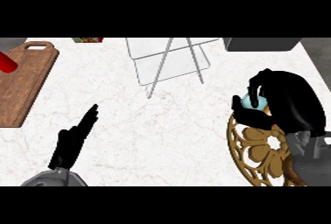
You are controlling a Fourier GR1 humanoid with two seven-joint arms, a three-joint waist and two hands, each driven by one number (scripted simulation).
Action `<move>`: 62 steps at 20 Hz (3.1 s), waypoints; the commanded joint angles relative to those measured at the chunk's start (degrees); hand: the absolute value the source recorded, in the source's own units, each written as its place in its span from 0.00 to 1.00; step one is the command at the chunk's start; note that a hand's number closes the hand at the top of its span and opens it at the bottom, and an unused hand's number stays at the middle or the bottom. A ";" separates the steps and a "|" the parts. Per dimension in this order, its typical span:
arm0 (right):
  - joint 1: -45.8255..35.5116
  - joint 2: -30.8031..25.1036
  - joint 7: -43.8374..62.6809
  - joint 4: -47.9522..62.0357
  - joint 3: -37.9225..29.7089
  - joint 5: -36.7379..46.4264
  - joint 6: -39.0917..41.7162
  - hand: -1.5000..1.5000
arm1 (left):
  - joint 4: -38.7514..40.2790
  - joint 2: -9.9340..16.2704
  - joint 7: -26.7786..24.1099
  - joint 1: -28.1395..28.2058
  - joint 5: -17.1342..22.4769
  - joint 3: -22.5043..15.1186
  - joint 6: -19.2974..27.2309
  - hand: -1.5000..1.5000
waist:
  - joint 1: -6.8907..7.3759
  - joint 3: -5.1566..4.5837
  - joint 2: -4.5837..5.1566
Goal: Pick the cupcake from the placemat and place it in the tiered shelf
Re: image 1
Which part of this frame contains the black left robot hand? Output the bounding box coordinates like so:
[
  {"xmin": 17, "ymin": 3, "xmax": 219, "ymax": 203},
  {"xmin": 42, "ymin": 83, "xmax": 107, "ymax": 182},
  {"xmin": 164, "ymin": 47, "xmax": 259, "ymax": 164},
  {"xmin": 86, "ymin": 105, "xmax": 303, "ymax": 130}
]
[{"xmin": 46, "ymin": 103, "xmax": 99, "ymax": 171}]

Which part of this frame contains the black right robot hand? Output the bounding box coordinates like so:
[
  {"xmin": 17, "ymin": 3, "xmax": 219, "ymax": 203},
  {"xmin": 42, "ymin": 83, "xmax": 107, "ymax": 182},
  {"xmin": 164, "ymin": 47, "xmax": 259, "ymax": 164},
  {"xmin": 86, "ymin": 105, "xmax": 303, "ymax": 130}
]
[{"xmin": 231, "ymin": 68, "xmax": 327, "ymax": 138}]

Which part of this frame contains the gold floral cutout placemat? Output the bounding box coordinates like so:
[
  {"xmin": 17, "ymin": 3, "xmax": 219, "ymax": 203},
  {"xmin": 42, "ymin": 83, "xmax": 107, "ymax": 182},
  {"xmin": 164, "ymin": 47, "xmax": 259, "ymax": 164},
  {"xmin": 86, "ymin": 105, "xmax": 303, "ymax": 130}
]
[{"xmin": 227, "ymin": 114, "xmax": 308, "ymax": 187}]

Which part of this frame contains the dark grey box appliance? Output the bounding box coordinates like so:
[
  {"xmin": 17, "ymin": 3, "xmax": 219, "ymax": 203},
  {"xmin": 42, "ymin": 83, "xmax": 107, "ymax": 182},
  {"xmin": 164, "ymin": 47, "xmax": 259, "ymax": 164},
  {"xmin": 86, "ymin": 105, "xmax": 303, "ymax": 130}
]
[{"xmin": 222, "ymin": 38, "xmax": 303, "ymax": 53}]

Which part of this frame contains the brown wooden cutting board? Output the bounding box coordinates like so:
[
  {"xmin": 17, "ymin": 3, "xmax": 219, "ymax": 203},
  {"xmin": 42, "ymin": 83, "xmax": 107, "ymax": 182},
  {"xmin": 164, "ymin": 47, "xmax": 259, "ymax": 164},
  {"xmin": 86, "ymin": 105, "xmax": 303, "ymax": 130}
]
[{"xmin": 0, "ymin": 40, "xmax": 61, "ymax": 129}]

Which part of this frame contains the red cylindrical object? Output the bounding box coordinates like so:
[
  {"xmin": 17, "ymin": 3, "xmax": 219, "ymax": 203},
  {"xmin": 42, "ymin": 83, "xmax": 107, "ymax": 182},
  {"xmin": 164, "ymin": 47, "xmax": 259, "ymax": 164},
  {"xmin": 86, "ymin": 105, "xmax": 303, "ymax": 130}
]
[{"xmin": 0, "ymin": 51, "xmax": 20, "ymax": 74}]

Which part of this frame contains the colourful printed box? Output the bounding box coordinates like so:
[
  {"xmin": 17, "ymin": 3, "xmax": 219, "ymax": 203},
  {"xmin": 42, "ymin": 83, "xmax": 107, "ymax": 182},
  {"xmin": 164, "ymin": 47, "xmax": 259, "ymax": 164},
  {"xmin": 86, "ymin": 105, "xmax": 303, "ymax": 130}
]
[{"xmin": 71, "ymin": 38, "xmax": 105, "ymax": 44}]

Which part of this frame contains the grey object at corner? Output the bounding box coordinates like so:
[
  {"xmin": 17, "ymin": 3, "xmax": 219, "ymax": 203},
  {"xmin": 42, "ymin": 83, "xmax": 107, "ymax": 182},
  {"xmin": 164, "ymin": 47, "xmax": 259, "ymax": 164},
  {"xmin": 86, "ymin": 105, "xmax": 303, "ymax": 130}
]
[{"xmin": 0, "ymin": 38, "xmax": 29, "ymax": 55}]

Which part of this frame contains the white wire tiered shelf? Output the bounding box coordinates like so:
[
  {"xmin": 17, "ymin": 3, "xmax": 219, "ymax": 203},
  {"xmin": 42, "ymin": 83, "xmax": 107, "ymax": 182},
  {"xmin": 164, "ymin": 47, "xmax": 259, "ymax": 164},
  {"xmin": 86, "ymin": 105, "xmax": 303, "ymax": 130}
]
[{"xmin": 125, "ymin": 38, "xmax": 222, "ymax": 100}]

